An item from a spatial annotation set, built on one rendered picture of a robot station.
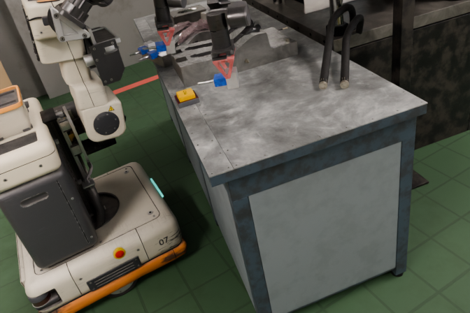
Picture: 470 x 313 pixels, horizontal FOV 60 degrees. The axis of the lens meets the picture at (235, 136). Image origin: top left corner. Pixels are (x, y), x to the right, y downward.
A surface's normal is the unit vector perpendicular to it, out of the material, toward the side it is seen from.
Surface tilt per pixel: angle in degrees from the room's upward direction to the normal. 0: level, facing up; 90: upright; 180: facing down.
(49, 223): 90
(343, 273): 90
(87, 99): 90
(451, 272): 0
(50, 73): 90
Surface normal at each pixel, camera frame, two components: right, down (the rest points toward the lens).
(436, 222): -0.18, -0.83
